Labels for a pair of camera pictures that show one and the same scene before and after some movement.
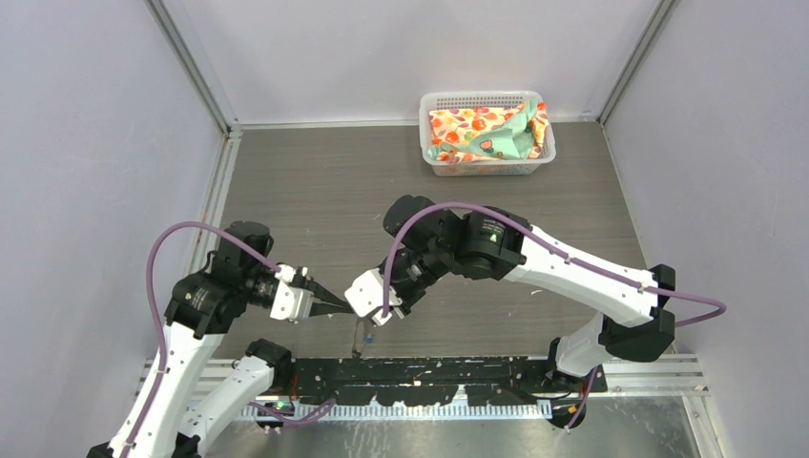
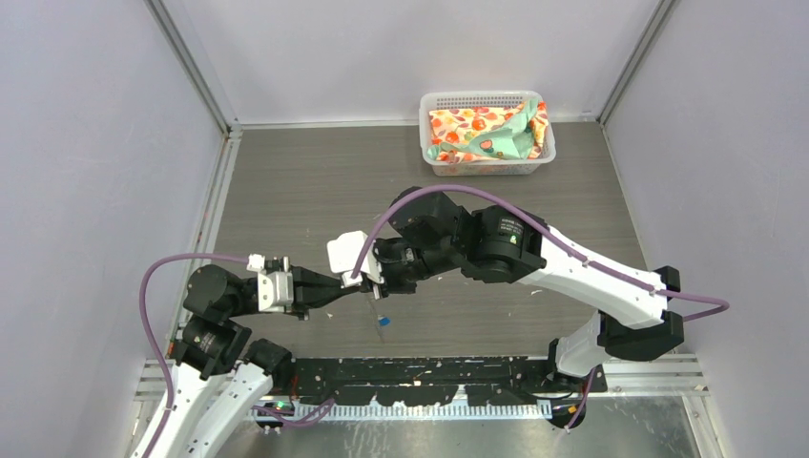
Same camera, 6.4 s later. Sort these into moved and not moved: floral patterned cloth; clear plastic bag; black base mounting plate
Moved: clear plastic bag
Not moved: floral patterned cloth; black base mounting plate
